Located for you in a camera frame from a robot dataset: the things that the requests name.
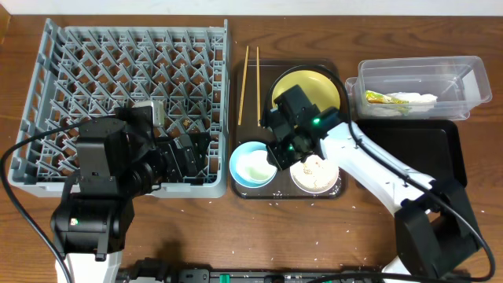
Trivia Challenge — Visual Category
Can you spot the green orange snack wrapper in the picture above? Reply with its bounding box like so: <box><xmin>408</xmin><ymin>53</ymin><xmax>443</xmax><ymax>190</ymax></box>
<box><xmin>365</xmin><ymin>90</ymin><xmax>409</xmax><ymax>116</ymax></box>

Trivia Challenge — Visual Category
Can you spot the dark brown serving tray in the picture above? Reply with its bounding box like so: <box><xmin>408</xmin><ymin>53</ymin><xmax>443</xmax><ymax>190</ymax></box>
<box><xmin>229</xmin><ymin>58</ymin><xmax>349</xmax><ymax>201</ymax></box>

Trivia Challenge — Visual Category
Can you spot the light blue bowl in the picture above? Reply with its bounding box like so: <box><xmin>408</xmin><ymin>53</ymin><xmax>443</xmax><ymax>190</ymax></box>
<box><xmin>229</xmin><ymin>141</ymin><xmax>277</xmax><ymax>189</ymax></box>

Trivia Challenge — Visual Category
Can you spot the white bowl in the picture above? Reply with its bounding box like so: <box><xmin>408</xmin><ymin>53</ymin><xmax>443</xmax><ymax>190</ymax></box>
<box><xmin>289</xmin><ymin>155</ymin><xmax>340</xmax><ymax>194</ymax></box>

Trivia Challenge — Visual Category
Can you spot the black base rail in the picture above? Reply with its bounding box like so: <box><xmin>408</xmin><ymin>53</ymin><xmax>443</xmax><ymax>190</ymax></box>
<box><xmin>115</xmin><ymin>258</ymin><xmax>403</xmax><ymax>283</ymax></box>

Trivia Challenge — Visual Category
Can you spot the black rectangular tray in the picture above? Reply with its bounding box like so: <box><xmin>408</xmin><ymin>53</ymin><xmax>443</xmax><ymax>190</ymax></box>
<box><xmin>356</xmin><ymin>119</ymin><xmax>468</xmax><ymax>186</ymax></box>

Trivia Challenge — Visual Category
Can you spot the yellow plate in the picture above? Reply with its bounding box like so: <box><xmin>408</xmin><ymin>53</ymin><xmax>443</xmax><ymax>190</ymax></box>
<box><xmin>271</xmin><ymin>70</ymin><xmax>340</xmax><ymax>112</ymax></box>

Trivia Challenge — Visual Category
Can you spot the right black cable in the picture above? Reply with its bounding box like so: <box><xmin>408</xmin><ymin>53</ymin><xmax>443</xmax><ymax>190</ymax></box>
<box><xmin>266</xmin><ymin>64</ymin><xmax>497</xmax><ymax>283</ymax></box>

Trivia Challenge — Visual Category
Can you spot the clear plastic bin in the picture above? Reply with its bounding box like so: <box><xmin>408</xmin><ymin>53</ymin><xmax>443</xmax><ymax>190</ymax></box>
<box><xmin>346</xmin><ymin>56</ymin><xmax>493</xmax><ymax>120</ymax></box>

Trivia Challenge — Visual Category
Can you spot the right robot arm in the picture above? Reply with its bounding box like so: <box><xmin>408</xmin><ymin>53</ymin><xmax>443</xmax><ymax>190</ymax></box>
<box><xmin>261</xmin><ymin>85</ymin><xmax>490</xmax><ymax>282</ymax></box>

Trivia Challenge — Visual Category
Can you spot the black cable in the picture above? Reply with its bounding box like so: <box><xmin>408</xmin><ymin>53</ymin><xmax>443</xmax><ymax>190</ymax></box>
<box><xmin>0</xmin><ymin>117</ymin><xmax>119</xmax><ymax>283</ymax></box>
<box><xmin>266</xmin><ymin>64</ymin><xmax>497</xmax><ymax>283</ymax></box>

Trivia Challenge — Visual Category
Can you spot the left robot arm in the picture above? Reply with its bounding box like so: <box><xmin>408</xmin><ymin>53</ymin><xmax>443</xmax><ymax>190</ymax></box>
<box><xmin>50</xmin><ymin>106</ymin><xmax>211</xmax><ymax>282</ymax></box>

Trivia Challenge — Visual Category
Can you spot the grey plastic dishwasher rack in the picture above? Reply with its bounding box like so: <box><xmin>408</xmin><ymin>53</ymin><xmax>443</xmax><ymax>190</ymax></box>
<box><xmin>8</xmin><ymin>20</ymin><xmax>231</xmax><ymax>198</ymax></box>

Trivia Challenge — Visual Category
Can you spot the left black cable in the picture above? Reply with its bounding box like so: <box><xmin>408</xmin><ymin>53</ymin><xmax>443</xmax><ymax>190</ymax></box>
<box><xmin>0</xmin><ymin>117</ymin><xmax>119</xmax><ymax>283</ymax></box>

